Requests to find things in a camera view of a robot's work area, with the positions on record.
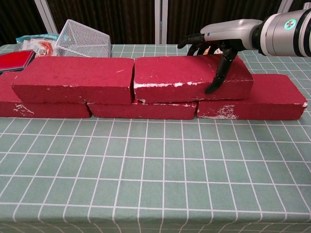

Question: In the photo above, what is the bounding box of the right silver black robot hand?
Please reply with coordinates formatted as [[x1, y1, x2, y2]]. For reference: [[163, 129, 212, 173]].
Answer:
[[177, 19, 264, 95]]

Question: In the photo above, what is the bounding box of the red brick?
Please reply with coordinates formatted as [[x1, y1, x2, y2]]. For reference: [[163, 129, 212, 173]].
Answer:
[[86, 98, 198, 120], [133, 54, 254, 104], [11, 57, 136, 105], [195, 74, 308, 121], [0, 71, 92, 119]]

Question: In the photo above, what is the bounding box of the green grid tablecloth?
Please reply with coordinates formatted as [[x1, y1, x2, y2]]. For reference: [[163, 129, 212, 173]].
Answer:
[[0, 43, 311, 233]]

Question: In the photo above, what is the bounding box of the teal white snack bag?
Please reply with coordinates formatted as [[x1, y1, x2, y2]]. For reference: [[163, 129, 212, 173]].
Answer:
[[16, 33, 60, 58]]

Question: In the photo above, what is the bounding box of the red ink pad tin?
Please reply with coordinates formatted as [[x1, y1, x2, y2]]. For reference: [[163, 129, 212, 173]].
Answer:
[[0, 50, 36, 72]]

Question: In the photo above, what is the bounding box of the white wire mesh basket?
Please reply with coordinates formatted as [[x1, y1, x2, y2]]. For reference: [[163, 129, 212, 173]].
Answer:
[[55, 19, 111, 58]]

